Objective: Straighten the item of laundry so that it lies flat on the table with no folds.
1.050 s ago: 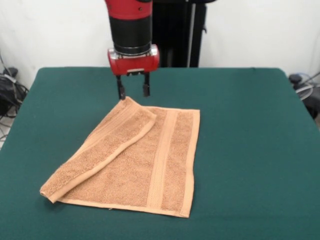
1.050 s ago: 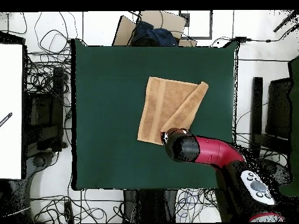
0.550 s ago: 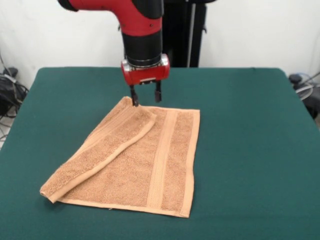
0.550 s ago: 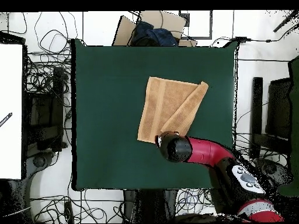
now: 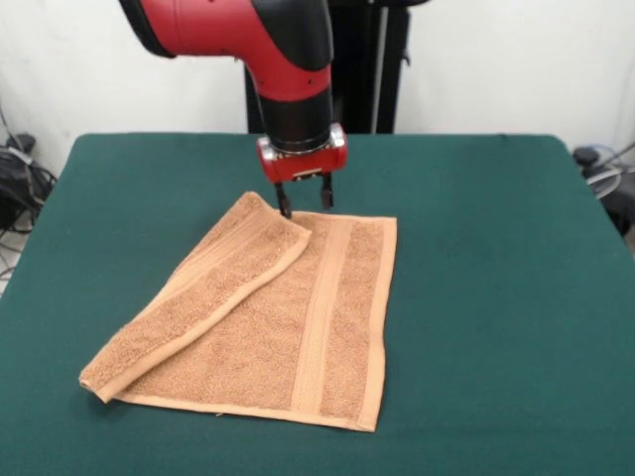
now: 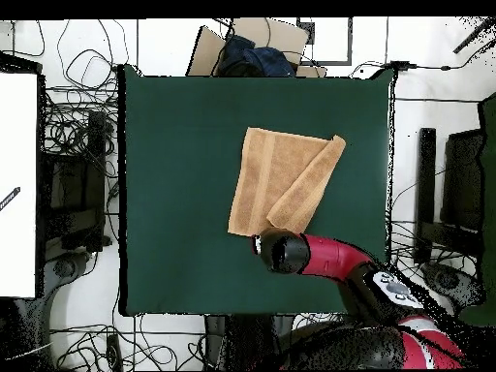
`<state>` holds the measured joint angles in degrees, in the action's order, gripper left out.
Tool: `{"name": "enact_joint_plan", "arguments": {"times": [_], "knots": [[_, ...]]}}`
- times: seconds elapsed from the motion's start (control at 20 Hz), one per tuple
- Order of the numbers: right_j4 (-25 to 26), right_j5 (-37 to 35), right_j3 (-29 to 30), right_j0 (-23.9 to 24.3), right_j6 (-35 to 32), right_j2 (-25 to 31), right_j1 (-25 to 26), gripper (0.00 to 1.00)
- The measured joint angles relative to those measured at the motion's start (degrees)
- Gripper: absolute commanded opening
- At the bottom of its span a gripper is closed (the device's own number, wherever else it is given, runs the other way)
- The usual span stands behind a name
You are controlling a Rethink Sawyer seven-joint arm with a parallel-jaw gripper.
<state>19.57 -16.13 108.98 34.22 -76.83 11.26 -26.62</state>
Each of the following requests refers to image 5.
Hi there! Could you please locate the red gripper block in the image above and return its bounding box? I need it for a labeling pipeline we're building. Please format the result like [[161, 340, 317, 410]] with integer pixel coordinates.
[[255, 122, 349, 219]]

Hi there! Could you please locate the black cable tangle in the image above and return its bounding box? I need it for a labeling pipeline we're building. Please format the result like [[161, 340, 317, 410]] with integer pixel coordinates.
[[0, 133, 59, 239]]

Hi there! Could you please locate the dark green table cloth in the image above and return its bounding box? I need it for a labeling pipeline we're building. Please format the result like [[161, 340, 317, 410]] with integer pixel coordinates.
[[0, 132, 635, 476]]

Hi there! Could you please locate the tan terry towel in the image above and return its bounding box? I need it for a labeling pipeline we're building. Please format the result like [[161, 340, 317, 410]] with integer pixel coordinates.
[[77, 190, 398, 431]]

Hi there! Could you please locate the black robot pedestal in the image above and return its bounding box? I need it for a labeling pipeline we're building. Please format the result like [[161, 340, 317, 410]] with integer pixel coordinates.
[[242, 0, 432, 136]]

